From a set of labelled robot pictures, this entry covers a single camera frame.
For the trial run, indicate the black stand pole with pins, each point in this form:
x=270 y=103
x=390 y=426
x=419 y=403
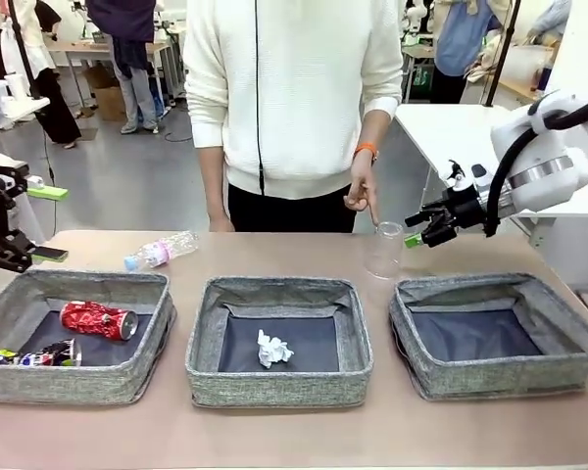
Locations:
x=500 y=54
x=22 y=44

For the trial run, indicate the wooden background table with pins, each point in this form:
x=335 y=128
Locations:
x=78 y=47

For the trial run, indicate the clear plastic bottle pink label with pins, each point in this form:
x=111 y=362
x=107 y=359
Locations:
x=164 y=249

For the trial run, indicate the crushed dark printed can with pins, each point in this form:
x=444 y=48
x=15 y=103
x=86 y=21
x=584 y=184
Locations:
x=49 y=353

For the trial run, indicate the white paper ball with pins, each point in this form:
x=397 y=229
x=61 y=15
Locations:
x=273 y=350

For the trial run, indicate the grey fabric basket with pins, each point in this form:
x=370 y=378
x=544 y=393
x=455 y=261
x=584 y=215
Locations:
x=274 y=387
x=54 y=384
x=495 y=377

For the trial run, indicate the large white side table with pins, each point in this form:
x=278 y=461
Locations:
x=446 y=132

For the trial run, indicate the clear plastic cup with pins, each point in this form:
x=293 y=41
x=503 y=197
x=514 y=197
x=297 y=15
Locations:
x=383 y=254

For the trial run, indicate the brown cardboard box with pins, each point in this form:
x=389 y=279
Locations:
x=108 y=100

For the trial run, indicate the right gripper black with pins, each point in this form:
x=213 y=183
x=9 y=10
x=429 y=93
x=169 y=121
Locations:
x=465 y=208

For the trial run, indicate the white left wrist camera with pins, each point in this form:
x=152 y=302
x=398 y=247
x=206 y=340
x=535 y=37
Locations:
x=7 y=165

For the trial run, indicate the person in white sweater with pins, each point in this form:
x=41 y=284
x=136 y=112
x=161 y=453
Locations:
x=294 y=88

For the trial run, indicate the small white table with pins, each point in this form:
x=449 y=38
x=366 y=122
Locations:
x=19 y=108

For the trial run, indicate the person in blue shirt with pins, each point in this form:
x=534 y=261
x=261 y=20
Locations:
x=463 y=44

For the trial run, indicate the person in purple top grey trousers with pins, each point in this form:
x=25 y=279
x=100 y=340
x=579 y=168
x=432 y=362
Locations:
x=132 y=73

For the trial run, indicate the person's left hand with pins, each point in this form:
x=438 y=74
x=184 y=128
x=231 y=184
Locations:
x=362 y=183

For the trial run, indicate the person's right forearm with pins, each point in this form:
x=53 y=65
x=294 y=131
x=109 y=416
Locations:
x=213 y=186

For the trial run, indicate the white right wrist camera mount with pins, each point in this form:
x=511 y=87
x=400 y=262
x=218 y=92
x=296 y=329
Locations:
x=475 y=176

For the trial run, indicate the white paper roll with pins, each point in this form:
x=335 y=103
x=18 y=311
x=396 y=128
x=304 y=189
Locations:
x=14 y=87

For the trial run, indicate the person's left forearm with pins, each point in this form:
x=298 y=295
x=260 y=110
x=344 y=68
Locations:
x=375 y=129

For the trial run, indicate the person in white top black skirt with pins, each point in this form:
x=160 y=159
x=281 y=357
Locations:
x=49 y=73

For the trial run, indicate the crushed red soda can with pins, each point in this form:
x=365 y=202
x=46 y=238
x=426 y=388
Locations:
x=95 y=318

